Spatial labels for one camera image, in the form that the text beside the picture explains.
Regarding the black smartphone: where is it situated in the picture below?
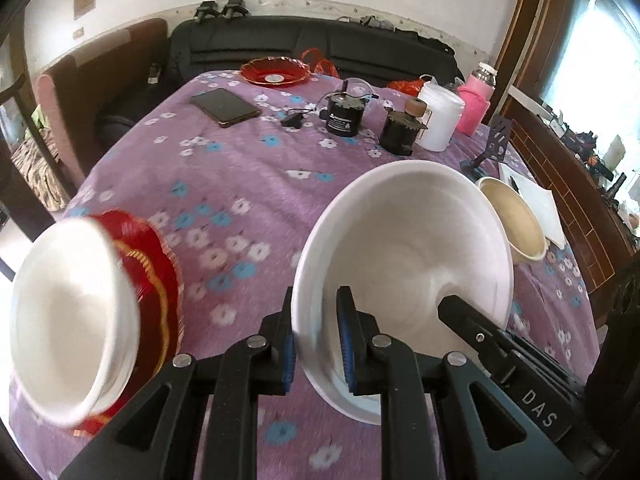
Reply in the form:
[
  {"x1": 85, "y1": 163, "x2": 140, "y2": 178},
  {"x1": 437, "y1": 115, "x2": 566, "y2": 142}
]
[{"x1": 190, "y1": 88, "x2": 262, "y2": 128}]

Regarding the red scalloped plate stack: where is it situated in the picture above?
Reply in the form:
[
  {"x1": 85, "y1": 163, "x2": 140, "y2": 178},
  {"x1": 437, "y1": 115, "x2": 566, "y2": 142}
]
[{"x1": 72, "y1": 209, "x2": 184, "y2": 437}]

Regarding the dark wooden chair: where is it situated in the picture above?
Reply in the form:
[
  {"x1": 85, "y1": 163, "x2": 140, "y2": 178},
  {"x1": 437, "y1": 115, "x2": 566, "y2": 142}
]
[{"x1": 0, "y1": 74, "x2": 57, "y2": 231}]

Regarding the wooden side cabinet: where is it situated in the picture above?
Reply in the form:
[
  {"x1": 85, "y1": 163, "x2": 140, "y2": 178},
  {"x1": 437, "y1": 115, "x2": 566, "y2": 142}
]
[{"x1": 501, "y1": 87, "x2": 639, "y2": 302}]

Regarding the white paper bowl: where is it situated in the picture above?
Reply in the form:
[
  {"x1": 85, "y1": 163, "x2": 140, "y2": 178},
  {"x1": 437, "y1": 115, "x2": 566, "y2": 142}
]
[{"x1": 291, "y1": 160, "x2": 513, "y2": 425}]

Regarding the white plastic container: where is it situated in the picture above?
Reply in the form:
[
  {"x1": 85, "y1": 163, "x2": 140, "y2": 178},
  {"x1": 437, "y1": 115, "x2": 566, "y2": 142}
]
[{"x1": 416, "y1": 81, "x2": 465, "y2": 152}]

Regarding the maroon armchair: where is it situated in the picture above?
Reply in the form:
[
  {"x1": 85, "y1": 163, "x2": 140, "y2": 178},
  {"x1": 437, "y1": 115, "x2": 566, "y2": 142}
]
[{"x1": 35, "y1": 18, "x2": 168, "y2": 186}]

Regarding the black round device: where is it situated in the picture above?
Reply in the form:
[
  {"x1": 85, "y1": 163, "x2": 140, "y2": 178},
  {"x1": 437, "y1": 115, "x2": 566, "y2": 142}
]
[{"x1": 318, "y1": 78, "x2": 378, "y2": 138}]

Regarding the red glass dish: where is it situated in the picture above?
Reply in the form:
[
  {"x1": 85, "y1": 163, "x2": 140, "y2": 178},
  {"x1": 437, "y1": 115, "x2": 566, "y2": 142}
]
[{"x1": 240, "y1": 56, "x2": 311, "y2": 88}]

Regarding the pink covered bottle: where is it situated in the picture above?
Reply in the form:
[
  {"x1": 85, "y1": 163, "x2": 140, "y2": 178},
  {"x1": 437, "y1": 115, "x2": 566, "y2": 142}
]
[{"x1": 457, "y1": 62, "x2": 498, "y2": 136}]

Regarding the small black adapter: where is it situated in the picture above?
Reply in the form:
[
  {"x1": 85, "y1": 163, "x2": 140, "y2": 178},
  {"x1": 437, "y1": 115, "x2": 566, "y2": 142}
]
[{"x1": 280, "y1": 112, "x2": 305, "y2": 129}]

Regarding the black phone stand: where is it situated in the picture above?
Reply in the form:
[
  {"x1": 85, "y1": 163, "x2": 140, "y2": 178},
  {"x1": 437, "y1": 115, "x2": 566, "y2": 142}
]
[{"x1": 460, "y1": 115, "x2": 512, "y2": 180}]

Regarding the black pen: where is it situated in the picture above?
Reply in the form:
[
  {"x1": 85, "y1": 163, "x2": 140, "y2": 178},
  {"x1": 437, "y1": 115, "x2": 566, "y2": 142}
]
[{"x1": 509, "y1": 177, "x2": 520, "y2": 194}]

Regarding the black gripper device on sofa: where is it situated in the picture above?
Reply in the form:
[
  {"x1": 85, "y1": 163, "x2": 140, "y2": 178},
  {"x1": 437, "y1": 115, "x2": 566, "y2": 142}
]
[{"x1": 193, "y1": 0, "x2": 220, "y2": 23}]

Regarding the beige paper bowl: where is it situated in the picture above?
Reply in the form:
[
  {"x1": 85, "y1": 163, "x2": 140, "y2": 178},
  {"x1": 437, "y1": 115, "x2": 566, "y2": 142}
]
[{"x1": 476, "y1": 177, "x2": 548, "y2": 264}]

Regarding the white notebook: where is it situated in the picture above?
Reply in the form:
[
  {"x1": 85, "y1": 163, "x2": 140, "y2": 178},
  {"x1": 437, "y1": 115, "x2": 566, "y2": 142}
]
[{"x1": 498, "y1": 162, "x2": 566, "y2": 250}]

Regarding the white bowl on red plates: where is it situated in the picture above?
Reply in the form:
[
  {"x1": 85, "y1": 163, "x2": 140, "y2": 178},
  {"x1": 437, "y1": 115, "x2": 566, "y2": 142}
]
[{"x1": 9, "y1": 217, "x2": 141, "y2": 428}]

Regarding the dark jar with cork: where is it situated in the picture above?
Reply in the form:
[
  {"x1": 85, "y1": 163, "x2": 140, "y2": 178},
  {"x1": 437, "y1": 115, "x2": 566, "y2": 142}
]
[{"x1": 380, "y1": 98, "x2": 427, "y2": 156}]

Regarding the red plastic bag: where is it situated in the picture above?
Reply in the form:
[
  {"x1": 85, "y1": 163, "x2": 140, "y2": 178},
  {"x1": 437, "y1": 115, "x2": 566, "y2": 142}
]
[{"x1": 300, "y1": 48, "x2": 340, "y2": 78}]

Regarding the black leather sofa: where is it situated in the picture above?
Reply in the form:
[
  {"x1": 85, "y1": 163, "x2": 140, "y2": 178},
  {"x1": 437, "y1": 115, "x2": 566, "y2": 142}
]
[{"x1": 166, "y1": 16, "x2": 463, "y2": 87}]

